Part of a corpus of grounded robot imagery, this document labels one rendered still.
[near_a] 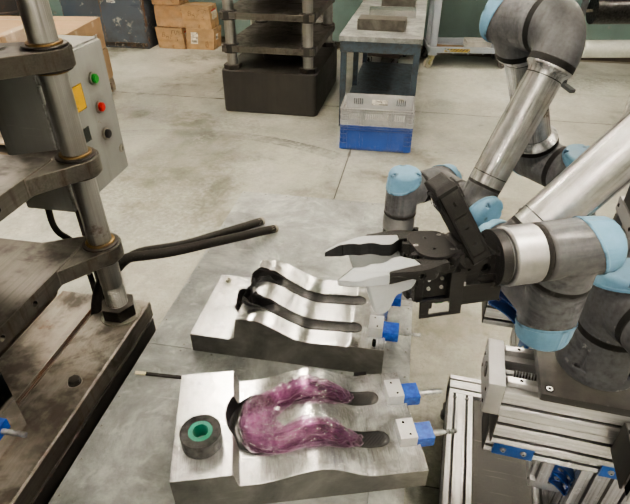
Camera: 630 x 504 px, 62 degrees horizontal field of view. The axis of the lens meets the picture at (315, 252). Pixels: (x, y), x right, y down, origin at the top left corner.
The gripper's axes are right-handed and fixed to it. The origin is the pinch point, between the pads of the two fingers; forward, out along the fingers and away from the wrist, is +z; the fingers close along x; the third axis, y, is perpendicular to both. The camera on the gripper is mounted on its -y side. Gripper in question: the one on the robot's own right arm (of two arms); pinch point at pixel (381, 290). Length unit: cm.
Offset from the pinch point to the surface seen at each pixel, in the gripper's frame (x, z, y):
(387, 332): -12.6, 2.9, 2.7
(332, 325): -10.0, 5.5, -11.4
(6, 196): -26, -33, -79
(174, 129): 318, 100, -205
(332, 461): -49.4, 3.8, -5.4
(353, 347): -17.6, 4.6, -5.1
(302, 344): -17.6, 6.1, -17.8
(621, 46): 519, 49, 220
